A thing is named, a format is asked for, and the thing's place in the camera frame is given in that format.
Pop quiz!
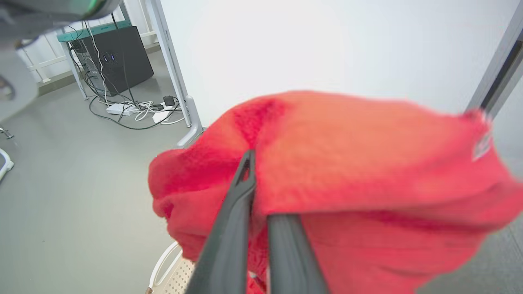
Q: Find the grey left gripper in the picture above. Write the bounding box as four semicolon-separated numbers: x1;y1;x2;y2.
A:
0;0;123;122

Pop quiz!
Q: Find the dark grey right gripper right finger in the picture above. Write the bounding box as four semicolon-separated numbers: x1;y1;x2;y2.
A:
266;214;330;294

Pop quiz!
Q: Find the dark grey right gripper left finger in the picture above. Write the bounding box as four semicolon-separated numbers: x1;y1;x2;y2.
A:
185;149;257;294

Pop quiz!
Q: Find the red fleece garment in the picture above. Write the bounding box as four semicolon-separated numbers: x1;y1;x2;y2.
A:
148;91;523;294

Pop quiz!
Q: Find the white plastic laundry basket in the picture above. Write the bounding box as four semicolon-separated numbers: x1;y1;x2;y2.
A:
145;241;196;294

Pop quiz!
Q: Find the teal top white desk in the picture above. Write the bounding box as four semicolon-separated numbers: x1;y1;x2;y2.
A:
57;20;133;100

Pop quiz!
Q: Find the black computer tower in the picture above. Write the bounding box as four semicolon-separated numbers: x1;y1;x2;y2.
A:
83;26;154;97

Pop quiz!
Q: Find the white power strip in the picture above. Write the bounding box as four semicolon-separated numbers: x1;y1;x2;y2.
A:
106;103;135;116

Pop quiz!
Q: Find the white partition frame post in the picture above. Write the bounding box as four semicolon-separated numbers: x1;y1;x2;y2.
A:
145;0;205;148

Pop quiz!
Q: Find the grey aluminium door frame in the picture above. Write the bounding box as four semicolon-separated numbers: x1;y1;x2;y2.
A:
466;0;523;120

